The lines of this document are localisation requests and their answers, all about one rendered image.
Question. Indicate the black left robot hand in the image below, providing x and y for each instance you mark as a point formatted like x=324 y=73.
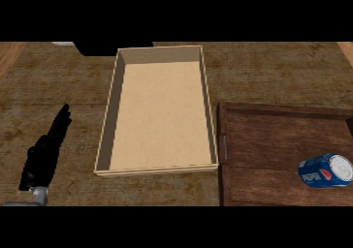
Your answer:
x=44 y=151

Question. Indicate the open cardboard box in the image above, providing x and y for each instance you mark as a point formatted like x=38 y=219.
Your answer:
x=161 y=113

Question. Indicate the dark brown wooden tray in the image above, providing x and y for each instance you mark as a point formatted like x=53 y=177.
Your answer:
x=285 y=155

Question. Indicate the blue soda can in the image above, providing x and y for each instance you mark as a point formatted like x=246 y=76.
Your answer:
x=328 y=170

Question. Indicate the small white object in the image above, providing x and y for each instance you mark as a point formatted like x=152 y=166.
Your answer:
x=63 y=43

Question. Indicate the black block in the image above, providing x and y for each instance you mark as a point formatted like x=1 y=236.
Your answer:
x=112 y=48

